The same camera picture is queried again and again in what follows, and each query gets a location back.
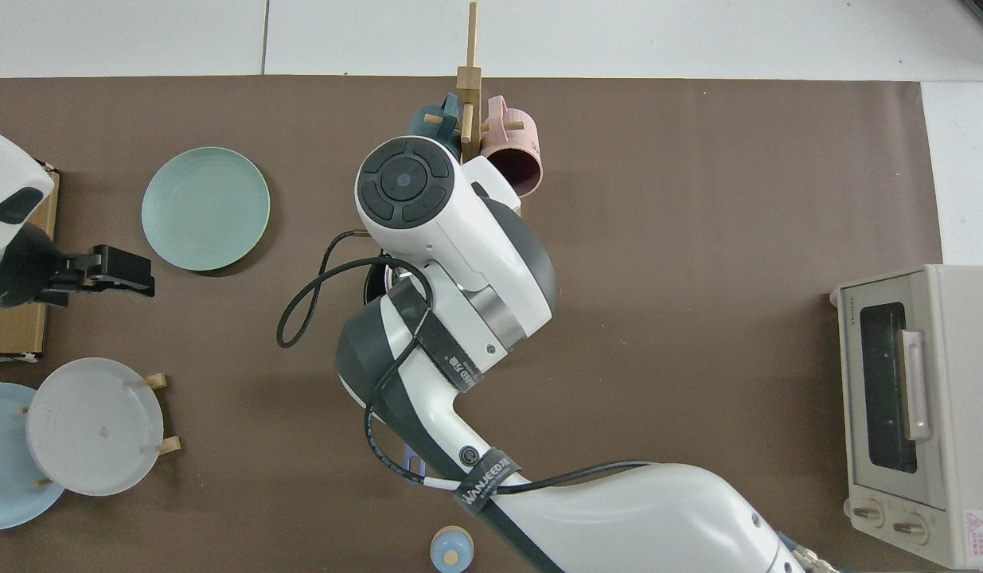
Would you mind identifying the teal green round plate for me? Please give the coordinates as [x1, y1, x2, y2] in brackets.
[141, 146, 271, 272]

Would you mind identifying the white round plate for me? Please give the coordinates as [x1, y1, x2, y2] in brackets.
[26, 357, 165, 497]

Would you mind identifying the wooden plate rack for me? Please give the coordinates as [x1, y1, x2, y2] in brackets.
[20, 372, 181, 488]

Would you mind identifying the light blue round plate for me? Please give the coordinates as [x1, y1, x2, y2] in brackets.
[0, 383, 66, 531]

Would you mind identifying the dark teal cup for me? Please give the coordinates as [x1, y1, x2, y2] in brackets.
[405, 92, 462, 144]

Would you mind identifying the wooden cup stand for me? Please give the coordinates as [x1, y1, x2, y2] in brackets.
[423, 2, 525, 217]

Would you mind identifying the pink cup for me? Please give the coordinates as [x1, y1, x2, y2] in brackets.
[480, 95, 544, 198]

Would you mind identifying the small blue round thing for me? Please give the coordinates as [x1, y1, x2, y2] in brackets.
[430, 526, 474, 573]

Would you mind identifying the brown table cloth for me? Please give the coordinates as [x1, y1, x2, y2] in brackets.
[0, 76, 943, 573]

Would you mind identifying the pale toaster oven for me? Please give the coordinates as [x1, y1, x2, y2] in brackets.
[829, 264, 983, 571]

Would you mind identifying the wire basket with wooden floor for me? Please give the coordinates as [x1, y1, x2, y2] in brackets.
[0, 162, 60, 364]

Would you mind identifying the black pot with blue handle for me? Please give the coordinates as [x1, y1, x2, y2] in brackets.
[362, 256, 427, 480]

